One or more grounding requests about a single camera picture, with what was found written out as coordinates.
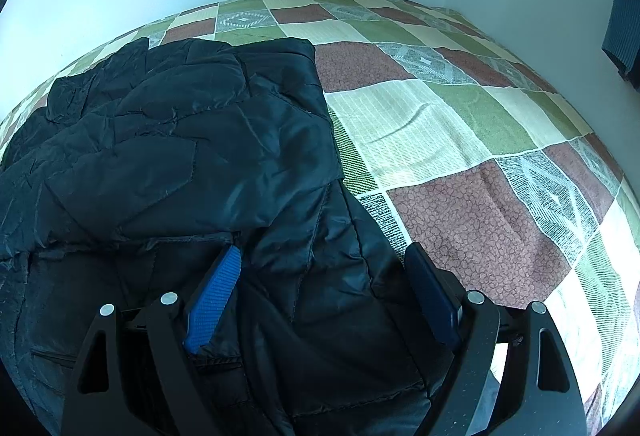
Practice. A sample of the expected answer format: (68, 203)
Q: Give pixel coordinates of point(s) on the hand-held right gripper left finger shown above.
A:
(215, 301)

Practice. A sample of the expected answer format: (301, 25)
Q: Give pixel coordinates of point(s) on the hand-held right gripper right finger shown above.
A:
(435, 301)

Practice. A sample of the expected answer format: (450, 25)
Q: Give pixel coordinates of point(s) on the black puffer jacket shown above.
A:
(175, 155)

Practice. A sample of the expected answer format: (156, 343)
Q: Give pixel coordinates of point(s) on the patchwork checked bed sheet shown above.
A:
(475, 216)

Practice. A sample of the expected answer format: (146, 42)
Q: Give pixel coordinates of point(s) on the grey-blue hanging cloth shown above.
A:
(622, 15)

